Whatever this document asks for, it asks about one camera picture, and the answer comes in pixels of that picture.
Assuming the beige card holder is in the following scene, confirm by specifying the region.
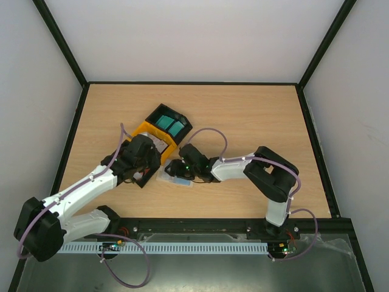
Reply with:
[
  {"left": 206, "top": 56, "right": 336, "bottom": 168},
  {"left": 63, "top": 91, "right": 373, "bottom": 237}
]
[{"left": 156, "top": 166, "right": 193, "bottom": 187}]

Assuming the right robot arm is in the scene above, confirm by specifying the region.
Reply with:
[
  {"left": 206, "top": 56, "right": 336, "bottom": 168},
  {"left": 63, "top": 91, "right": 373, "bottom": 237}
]
[{"left": 164, "top": 144, "right": 301, "bottom": 238}]

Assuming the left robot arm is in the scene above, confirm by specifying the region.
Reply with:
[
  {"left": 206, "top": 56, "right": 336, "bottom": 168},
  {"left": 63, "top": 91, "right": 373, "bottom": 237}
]
[{"left": 13, "top": 134, "right": 161, "bottom": 262}]

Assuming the white card stack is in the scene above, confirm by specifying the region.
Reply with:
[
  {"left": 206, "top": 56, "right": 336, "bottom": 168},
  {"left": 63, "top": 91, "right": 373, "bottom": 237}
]
[{"left": 150, "top": 135, "right": 168, "bottom": 153}]

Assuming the black bin with red cards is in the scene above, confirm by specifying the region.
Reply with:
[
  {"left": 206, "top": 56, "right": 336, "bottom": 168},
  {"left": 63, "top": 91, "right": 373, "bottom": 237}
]
[{"left": 131, "top": 167, "right": 159, "bottom": 188}]

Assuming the yellow card bin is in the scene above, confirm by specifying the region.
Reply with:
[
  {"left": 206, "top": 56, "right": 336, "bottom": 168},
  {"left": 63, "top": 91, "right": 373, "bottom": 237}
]
[{"left": 131, "top": 121, "right": 177, "bottom": 165}]

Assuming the teal card stack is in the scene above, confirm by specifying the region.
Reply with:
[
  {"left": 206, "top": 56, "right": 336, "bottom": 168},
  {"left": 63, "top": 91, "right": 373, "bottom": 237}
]
[{"left": 156, "top": 115, "right": 185, "bottom": 137}]

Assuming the black bin with teal cards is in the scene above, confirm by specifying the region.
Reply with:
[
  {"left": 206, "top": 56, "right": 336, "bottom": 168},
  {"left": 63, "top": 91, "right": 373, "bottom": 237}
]
[{"left": 145, "top": 103, "right": 193, "bottom": 145}]

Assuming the light blue slotted cable duct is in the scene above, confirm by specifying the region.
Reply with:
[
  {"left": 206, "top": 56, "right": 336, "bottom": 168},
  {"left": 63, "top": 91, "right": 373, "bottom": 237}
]
[{"left": 58, "top": 242, "right": 268, "bottom": 255}]

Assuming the black aluminium frame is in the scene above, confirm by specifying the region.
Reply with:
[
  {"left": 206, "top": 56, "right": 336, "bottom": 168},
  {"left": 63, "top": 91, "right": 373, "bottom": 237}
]
[{"left": 7, "top": 0, "right": 376, "bottom": 292}]

